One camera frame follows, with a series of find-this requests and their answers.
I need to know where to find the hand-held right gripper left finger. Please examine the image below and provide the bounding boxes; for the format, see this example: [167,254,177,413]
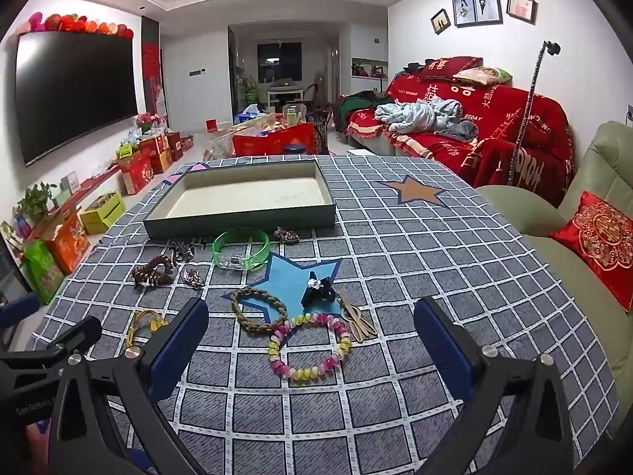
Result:
[47,297,211,475]

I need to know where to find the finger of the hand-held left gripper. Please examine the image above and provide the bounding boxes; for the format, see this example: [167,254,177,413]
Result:
[27,315,103,368]
[0,294,41,328]

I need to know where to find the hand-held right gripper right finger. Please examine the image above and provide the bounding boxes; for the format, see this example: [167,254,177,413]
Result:
[413,297,589,475]

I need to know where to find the yellow cord bracelet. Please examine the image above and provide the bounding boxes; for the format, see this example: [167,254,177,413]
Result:
[126,309,169,352]

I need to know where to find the braided brown rope bracelet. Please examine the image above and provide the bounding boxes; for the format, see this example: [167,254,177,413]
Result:
[231,287,288,333]

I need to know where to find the dark brown bead bracelet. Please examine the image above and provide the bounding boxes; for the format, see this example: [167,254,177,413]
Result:
[131,256,174,288]

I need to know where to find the pink and yellow bead bracelet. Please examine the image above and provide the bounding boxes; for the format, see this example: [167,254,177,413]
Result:
[267,313,353,382]

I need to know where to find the black hair claw clip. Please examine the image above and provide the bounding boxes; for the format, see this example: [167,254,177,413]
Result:
[301,271,334,314]

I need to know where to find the grey-green shallow tray box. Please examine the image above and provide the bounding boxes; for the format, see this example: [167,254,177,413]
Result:
[142,158,338,239]

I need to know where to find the black framed object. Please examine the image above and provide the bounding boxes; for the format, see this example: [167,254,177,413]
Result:
[0,237,33,302]

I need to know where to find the green snack bag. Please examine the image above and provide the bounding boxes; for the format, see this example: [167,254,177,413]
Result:
[23,240,65,306]

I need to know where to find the orange printed bag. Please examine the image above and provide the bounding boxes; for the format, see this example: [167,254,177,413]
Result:
[44,213,93,274]

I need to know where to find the grey checked tablecloth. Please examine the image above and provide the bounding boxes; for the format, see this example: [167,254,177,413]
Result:
[30,154,619,475]

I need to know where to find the scattered black hairpins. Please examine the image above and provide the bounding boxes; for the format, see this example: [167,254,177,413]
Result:
[165,237,209,263]

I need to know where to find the green translucent bangle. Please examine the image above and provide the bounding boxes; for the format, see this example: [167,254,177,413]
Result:
[212,228,271,272]

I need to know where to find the green potted plant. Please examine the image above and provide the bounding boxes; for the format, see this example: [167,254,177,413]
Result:
[17,182,58,224]

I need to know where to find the lime green carton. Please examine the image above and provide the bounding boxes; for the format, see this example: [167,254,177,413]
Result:
[79,192,127,235]

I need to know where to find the pale green armchair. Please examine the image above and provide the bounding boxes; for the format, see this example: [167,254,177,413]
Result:
[477,121,633,436]

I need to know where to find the red gift box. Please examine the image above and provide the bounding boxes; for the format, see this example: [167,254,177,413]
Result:
[165,131,185,162]
[121,153,154,195]
[140,135,172,174]

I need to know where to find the red embroidered cushion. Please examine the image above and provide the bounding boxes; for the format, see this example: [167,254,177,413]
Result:
[550,190,633,314]

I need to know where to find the black flat television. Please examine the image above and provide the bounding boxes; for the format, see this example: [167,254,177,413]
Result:
[15,31,140,167]

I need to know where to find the red printed sofa cover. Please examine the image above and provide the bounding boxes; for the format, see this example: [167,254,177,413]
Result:
[336,57,577,209]

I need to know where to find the light blue clothes pile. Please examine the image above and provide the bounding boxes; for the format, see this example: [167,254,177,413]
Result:
[374,98,479,142]

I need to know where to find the dark green cloth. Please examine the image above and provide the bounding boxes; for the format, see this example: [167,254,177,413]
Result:
[334,91,392,129]

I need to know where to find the beige and green pillow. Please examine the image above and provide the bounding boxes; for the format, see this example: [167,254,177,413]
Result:
[452,66,513,85]

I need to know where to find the white side table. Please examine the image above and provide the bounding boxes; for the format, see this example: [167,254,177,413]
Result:
[267,86,305,108]

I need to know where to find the red printed pillow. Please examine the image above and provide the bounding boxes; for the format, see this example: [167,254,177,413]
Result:
[419,56,484,80]

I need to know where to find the red and pink ball garland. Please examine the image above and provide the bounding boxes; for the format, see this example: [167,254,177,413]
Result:
[27,11,135,38]

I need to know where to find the red wall banner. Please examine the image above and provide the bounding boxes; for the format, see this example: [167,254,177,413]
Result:
[141,16,164,116]

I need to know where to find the black pole with camera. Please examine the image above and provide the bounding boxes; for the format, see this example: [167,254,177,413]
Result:
[509,40,563,194]

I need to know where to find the large double picture frame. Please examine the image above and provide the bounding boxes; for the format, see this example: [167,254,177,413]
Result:
[451,0,504,29]

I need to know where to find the red-toned picture frame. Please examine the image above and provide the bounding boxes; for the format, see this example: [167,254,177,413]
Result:
[506,0,538,26]

